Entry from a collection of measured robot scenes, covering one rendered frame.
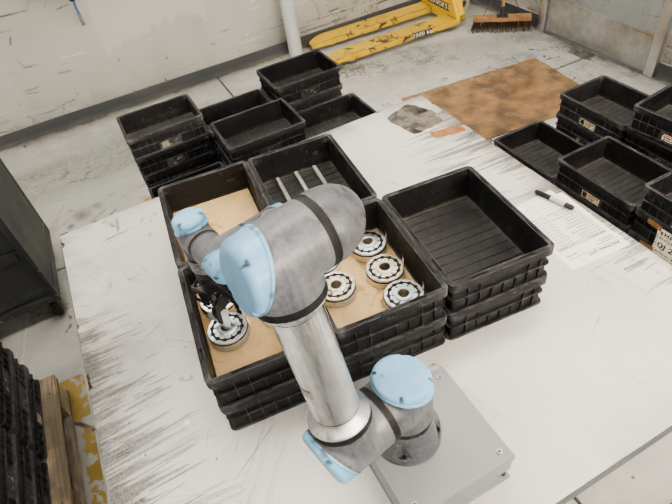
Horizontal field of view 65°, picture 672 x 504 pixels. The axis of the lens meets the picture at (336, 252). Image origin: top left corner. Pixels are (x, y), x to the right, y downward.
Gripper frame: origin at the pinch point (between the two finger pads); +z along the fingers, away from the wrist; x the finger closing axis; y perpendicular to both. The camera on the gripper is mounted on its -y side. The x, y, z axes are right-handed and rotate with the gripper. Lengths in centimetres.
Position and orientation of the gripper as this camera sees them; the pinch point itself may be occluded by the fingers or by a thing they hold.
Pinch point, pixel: (236, 321)
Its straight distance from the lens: 139.4
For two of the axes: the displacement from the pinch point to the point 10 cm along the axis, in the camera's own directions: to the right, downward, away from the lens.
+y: -8.6, -2.7, 4.2
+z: 1.2, 7.1, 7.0
